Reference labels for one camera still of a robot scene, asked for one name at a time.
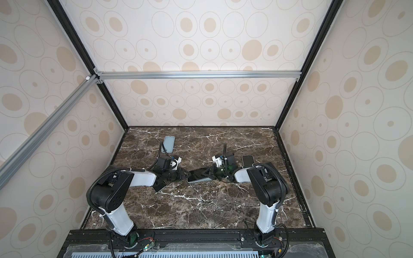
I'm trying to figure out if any silver aluminium rail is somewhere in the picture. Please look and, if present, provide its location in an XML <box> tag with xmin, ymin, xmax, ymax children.
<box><xmin>97</xmin><ymin>71</ymin><xmax>302</xmax><ymax>80</ymax></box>
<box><xmin>1</xmin><ymin>74</ymin><xmax>98</xmax><ymax>188</ymax></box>

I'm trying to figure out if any black corner frame post left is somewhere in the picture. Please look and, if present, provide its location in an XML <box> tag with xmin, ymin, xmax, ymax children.
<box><xmin>47</xmin><ymin>0</ymin><xmax>129</xmax><ymax>131</ymax></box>

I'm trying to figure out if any black corner frame post right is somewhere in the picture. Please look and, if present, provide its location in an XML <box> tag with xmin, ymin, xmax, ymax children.
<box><xmin>275</xmin><ymin>0</ymin><xmax>343</xmax><ymax>132</ymax></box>

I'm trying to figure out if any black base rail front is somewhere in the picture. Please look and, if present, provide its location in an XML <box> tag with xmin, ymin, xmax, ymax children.
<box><xmin>58</xmin><ymin>229</ymin><xmax>334</xmax><ymax>258</ymax></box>

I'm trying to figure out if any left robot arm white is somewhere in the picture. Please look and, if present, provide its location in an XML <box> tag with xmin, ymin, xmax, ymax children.
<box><xmin>86</xmin><ymin>137</ymin><xmax>187</xmax><ymax>248</ymax></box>

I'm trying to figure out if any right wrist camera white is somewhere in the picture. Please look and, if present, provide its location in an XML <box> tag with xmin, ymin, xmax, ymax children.
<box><xmin>212</xmin><ymin>156</ymin><xmax>225</xmax><ymax>168</ymax></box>

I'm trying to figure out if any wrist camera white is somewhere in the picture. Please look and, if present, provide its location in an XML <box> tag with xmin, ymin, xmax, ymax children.
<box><xmin>170</xmin><ymin>157</ymin><xmax>182</xmax><ymax>170</ymax></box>
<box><xmin>212</xmin><ymin>156</ymin><xmax>225</xmax><ymax>168</ymax></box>

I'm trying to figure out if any black corner frame post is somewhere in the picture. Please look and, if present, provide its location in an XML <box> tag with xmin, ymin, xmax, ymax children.
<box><xmin>275</xmin><ymin>0</ymin><xmax>343</xmax><ymax>132</ymax></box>
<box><xmin>47</xmin><ymin>0</ymin><xmax>129</xmax><ymax>131</ymax></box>

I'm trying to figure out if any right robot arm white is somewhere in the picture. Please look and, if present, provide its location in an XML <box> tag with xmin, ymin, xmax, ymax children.
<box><xmin>187</xmin><ymin>144</ymin><xmax>289</xmax><ymax>258</ymax></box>

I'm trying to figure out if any silver aluminium rail left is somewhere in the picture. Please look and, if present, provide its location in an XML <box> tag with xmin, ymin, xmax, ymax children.
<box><xmin>1</xmin><ymin>74</ymin><xmax>98</xmax><ymax>188</ymax></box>

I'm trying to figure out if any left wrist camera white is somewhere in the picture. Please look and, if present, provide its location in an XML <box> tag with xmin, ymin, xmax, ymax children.
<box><xmin>170</xmin><ymin>157</ymin><xmax>182</xmax><ymax>170</ymax></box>

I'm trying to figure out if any silver aluminium rail back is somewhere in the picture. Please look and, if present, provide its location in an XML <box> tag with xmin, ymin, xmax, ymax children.
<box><xmin>97</xmin><ymin>71</ymin><xmax>302</xmax><ymax>80</ymax></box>

